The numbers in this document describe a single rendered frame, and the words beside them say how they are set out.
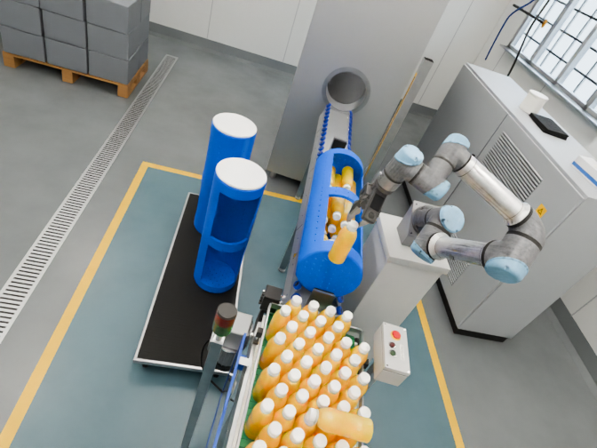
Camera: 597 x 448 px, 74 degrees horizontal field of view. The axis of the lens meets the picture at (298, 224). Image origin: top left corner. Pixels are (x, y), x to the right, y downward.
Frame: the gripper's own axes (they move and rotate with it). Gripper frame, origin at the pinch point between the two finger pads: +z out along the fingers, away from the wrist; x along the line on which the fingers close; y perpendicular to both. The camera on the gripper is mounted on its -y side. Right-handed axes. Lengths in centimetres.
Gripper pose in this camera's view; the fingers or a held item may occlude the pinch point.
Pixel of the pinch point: (354, 223)
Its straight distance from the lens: 145.9
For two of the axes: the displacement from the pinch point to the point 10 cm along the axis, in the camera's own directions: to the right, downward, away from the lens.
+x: -8.9, -4.2, -1.8
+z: -4.2, 5.8, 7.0
